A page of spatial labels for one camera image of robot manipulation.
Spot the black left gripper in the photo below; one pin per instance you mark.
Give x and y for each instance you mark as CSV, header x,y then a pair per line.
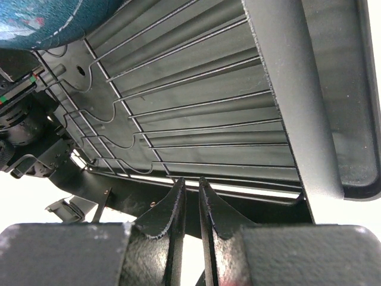
x,y
33,141

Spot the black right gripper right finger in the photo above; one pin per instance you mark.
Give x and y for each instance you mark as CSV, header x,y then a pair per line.
x,y
238,251

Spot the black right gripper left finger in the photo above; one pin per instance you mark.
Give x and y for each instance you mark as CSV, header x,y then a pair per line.
x,y
147,251

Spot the blue ceramic bowl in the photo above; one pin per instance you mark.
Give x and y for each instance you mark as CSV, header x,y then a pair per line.
x,y
35,25

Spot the black wire dish rack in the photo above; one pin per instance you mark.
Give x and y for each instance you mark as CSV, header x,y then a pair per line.
x,y
227,90

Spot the black drip tray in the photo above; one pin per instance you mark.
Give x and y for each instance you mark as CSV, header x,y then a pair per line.
x,y
338,32

